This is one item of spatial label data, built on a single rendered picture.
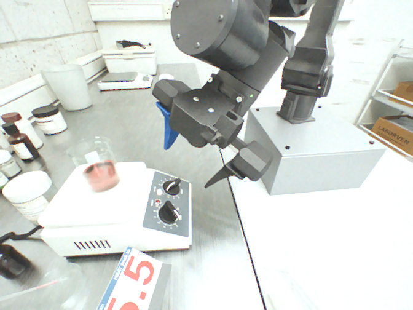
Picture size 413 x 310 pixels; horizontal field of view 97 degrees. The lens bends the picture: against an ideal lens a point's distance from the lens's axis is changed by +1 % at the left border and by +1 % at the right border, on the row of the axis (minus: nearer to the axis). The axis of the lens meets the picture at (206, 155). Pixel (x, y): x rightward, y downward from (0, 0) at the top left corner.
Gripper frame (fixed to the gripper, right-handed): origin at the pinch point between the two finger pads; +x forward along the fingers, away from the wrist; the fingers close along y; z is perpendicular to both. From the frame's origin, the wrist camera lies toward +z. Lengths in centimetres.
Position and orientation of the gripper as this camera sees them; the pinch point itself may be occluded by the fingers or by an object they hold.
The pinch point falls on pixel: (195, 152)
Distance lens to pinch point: 28.2
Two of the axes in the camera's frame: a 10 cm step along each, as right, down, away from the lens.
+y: 7.3, 6.5, -2.2
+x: -4.9, 7.2, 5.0
